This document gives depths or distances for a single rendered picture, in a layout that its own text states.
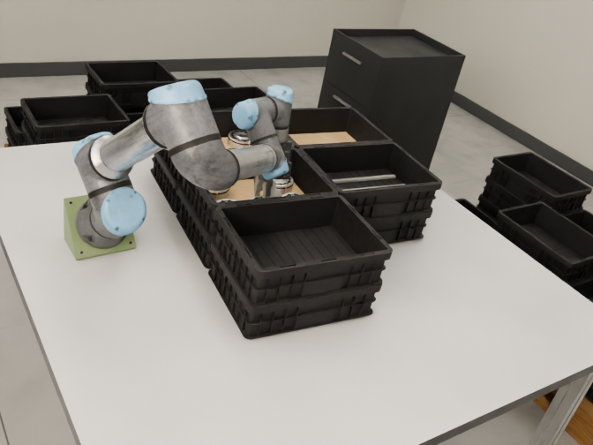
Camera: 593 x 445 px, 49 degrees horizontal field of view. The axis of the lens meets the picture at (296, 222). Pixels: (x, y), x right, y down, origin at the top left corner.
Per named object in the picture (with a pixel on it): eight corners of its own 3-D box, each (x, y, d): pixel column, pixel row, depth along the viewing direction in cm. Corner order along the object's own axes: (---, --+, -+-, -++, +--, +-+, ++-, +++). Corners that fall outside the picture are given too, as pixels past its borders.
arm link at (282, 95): (259, 86, 178) (279, 81, 184) (255, 123, 183) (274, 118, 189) (281, 94, 173) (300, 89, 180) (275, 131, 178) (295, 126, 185)
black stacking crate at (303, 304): (244, 344, 163) (251, 308, 157) (205, 274, 185) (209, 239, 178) (374, 317, 182) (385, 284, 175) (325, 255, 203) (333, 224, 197)
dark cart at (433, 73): (341, 208, 371) (379, 57, 324) (301, 171, 401) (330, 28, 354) (421, 194, 404) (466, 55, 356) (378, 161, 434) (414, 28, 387)
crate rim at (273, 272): (256, 281, 152) (258, 273, 151) (213, 213, 174) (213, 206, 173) (393, 259, 171) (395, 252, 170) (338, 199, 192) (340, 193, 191)
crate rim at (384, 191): (339, 199, 192) (340, 193, 191) (295, 153, 214) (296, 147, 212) (442, 189, 211) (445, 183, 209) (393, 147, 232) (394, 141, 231)
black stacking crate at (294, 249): (251, 311, 158) (258, 274, 152) (209, 242, 179) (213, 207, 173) (383, 287, 176) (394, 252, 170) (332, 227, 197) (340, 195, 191)
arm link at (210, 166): (225, 192, 131) (301, 168, 177) (206, 140, 131) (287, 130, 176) (179, 208, 135) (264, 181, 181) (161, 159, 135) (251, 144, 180)
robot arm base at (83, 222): (78, 252, 179) (88, 247, 171) (71, 198, 180) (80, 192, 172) (131, 245, 187) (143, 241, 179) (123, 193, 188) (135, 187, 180)
